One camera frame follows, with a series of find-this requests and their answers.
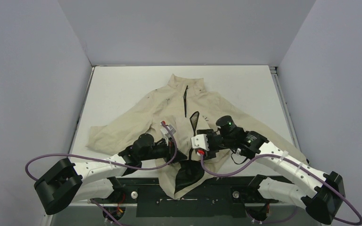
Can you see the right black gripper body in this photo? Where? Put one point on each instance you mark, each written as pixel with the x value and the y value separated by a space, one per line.
pixel 209 149

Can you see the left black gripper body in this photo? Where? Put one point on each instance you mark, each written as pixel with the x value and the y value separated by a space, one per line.
pixel 162 150

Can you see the beige zip jacket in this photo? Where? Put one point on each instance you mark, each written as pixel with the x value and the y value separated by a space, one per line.
pixel 175 103

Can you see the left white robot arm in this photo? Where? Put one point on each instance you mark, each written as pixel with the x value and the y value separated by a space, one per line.
pixel 66 182

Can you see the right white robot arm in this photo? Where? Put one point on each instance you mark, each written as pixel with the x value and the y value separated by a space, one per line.
pixel 318 193

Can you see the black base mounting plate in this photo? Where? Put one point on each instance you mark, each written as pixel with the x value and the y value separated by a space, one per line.
pixel 215 197

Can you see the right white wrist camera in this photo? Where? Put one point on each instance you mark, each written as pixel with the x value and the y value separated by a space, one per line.
pixel 199 144

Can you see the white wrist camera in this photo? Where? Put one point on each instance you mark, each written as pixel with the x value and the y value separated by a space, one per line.
pixel 167 131
pixel 199 144

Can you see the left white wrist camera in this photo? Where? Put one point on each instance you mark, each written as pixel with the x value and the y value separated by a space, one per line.
pixel 167 131

